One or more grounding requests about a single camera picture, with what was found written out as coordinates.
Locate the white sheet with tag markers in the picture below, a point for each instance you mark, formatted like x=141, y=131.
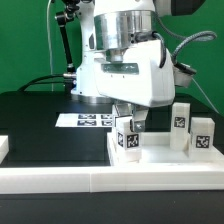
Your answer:
x=83, y=120

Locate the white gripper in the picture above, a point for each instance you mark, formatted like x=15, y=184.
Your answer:
x=144, y=74

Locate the white U-shaped obstacle fence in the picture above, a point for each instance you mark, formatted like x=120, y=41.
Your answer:
x=135, y=177

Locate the white square table top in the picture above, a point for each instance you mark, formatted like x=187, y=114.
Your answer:
x=155, y=148

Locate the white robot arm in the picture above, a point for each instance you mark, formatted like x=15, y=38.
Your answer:
x=112, y=24

